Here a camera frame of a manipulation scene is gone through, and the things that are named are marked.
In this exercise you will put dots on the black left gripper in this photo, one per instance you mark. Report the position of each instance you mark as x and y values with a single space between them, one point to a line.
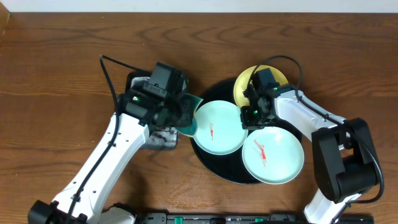
189 109

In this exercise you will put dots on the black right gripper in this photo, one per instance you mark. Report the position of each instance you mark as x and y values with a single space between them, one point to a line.
247 123

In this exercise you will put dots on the yellow plate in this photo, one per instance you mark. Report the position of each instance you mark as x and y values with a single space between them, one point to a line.
242 81

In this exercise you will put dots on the green scrub sponge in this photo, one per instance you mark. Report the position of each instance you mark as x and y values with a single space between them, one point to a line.
190 104

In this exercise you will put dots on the mint green plate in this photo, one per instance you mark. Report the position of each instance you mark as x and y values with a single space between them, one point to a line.
273 155
219 128

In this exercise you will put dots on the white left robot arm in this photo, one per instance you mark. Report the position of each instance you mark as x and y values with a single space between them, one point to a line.
83 199

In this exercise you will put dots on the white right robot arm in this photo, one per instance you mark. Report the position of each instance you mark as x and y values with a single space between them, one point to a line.
346 167

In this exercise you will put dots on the black rectangular soapy tray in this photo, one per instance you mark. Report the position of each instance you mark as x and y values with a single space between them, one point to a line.
161 139

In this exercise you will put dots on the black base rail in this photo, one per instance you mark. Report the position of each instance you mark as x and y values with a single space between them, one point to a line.
163 218

